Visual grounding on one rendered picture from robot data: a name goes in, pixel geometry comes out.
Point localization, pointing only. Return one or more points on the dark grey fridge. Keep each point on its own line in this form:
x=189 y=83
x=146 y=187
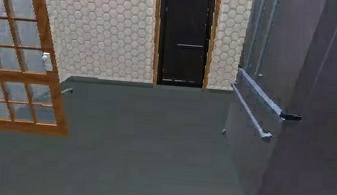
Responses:
x=296 y=105

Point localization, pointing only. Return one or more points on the wooden glass-paned room door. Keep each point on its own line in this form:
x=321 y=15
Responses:
x=27 y=77

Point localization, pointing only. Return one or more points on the black room door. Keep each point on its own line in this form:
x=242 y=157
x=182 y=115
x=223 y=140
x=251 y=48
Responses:
x=185 y=36

